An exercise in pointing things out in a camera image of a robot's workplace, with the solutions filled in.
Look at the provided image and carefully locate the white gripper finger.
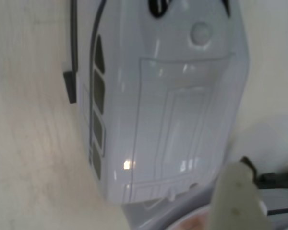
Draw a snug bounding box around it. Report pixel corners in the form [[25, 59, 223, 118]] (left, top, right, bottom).
[[210, 157, 274, 230]]

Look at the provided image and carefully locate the white Shinkansen toy train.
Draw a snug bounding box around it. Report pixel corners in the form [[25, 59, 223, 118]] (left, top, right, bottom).
[[76, 0, 252, 204]]

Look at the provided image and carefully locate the empty white round plate wagon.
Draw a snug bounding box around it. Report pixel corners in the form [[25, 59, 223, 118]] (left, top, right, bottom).
[[121, 186, 216, 230]]

